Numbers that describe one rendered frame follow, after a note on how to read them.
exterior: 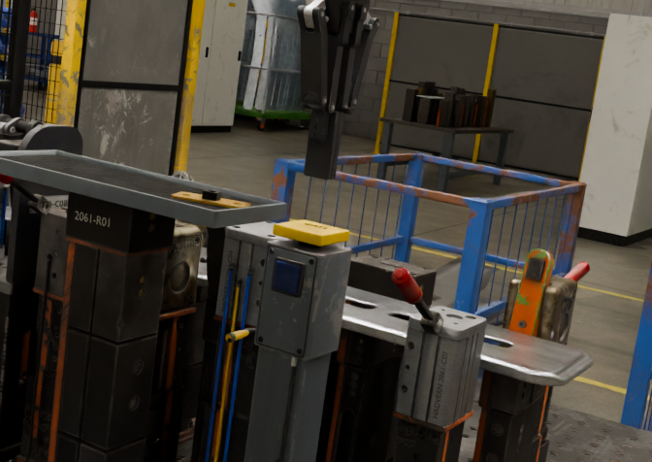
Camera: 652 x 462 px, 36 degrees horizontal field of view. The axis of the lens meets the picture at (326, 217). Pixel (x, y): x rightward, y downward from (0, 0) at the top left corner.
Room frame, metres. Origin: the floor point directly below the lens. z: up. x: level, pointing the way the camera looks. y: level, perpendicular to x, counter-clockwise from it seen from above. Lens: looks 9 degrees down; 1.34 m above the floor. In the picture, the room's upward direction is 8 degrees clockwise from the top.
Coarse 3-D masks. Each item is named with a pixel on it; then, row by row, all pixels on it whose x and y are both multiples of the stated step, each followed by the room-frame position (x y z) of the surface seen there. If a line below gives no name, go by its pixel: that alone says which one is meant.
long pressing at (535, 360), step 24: (360, 312) 1.33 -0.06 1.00; (384, 312) 1.35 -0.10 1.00; (408, 312) 1.37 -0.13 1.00; (384, 336) 1.25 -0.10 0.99; (504, 336) 1.31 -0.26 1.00; (528, 336) 1.33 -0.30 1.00; (480, 360) 1.19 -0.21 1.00; (504, 360) 1.18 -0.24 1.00; (528, 360) 1.21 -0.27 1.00; (552, 360) 1.22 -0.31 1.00; (576, 360) 1.25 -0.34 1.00; (552, 384) 1.15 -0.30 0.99
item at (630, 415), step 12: (648, 288) 2.84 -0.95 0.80; (648, 300) 2.84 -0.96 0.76; (648, 312) 2.84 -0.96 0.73; (648, 324) 2.83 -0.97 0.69; (648, 336) 2.83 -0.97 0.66; (636, 348) 2.84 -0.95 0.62; (648, 348) 2.83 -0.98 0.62; (636, 360) 2.84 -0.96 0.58; (648, 360) 2.83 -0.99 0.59; (636, 372) 2.84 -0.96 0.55; (648, 372) 2.82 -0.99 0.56; (636, 384) 2.83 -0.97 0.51; (648, 384) 2.83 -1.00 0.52; (636, 396) 2.83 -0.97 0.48; (624, 408) 2.84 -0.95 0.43; (636, 408) 2.83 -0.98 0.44; (648, 408) 3.27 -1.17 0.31; (624, 420) 2.84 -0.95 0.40; (636, 420) 2.83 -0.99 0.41
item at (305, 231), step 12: (276, 228) 1.02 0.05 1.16; (288, 228) 1.01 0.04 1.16; (300, 228) 1.02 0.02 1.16; (312, 228) 1.03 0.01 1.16; (324, 228) 1.03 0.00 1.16; (336, 228) 1.05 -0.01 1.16; (300, 240) 1.01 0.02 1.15; (312, 240) 1.00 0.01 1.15; (324, 240) 1.00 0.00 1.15; (336, 240) 1.02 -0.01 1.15
